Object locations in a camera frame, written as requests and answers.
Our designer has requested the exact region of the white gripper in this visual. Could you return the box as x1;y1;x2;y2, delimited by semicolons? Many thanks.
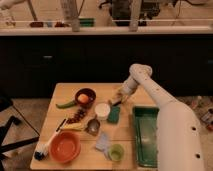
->
120;77;138;103

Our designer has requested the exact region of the whiteboard eraser with black base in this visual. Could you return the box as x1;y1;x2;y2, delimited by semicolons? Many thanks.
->
109;89;123;106

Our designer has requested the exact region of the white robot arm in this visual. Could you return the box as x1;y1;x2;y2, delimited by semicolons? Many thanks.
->
121;64;205;171

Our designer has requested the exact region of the green plastic tray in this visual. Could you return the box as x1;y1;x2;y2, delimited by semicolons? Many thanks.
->
132;106;159;168

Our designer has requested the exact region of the green sponge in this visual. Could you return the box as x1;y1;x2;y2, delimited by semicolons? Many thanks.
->
107;106;120;124

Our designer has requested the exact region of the white round container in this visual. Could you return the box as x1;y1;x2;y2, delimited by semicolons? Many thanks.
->
95;103;110;120

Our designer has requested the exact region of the dark brown bowl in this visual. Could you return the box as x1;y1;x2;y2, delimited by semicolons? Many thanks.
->
75;88;96;108

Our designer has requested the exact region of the orange fruit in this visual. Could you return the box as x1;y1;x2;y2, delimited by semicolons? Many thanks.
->
77;94;89;104

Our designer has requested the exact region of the dark red grape bunch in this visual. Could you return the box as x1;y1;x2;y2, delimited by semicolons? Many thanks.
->
66;108;87;124

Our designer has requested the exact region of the pale blue cloth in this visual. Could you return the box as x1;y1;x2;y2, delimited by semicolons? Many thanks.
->
95;132;109;152

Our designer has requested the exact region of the wooden table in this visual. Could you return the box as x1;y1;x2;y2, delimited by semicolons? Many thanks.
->
29;82;164;171

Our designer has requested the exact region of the light green cup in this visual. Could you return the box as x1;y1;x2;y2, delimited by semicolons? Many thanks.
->
108;144;124;162

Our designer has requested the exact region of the yellow corn cob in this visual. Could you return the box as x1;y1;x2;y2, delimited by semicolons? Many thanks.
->
61;123;84;131

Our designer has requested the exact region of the green chili pepper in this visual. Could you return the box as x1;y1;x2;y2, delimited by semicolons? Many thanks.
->
56;100;77;109

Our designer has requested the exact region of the orange plastic bowl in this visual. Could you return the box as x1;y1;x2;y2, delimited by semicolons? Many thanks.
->
49;131;81;163

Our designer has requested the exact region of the black chair base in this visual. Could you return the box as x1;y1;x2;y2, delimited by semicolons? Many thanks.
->
0;89;40;171

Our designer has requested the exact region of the white shelf rail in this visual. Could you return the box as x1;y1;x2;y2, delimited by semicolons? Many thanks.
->
0;21;213;36

